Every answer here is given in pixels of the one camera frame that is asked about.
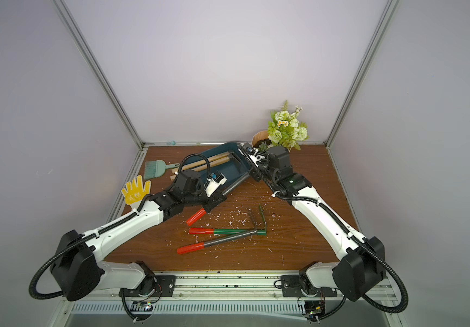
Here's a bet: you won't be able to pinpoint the wooden handle hoe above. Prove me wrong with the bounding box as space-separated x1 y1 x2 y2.
170 157 232 181
183 151 229 170

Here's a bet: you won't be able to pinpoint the grey hoe red grip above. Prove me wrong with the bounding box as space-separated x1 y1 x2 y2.
186 172 250 226

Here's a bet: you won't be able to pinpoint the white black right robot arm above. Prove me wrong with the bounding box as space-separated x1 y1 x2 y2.
237 143 409 313

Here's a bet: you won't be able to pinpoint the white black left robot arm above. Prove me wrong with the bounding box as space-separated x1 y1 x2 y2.
29 152 230 301

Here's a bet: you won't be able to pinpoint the teal plastic storage box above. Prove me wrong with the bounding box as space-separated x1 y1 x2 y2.
174 142 248 191

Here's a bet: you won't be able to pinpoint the tan flower pot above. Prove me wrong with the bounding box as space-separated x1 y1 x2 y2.
251 130 272 151

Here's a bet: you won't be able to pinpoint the mint green hand brush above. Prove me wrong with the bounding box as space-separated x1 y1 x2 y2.
143 160 180 180

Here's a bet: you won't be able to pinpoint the green artificial flowers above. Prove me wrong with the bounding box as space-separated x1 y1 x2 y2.
257 100 309 151

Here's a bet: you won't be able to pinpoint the yellow white work glove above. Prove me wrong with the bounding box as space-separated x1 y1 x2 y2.
121 175 151 206

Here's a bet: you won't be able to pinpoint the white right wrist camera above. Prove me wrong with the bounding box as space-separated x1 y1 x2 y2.
245 147 266 167

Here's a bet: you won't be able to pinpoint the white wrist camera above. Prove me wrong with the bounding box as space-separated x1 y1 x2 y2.
204 172 227 198
245 147 266 167

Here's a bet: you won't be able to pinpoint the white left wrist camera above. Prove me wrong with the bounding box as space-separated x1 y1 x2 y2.
204 172 227 198

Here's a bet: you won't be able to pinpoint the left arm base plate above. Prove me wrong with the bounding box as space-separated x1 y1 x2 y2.
119 275 176 298

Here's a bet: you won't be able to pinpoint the aluminium front rail frame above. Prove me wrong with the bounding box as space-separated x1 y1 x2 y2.
50 269 407 327

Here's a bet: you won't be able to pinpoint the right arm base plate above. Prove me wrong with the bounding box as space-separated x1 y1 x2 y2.
274 275 338 298

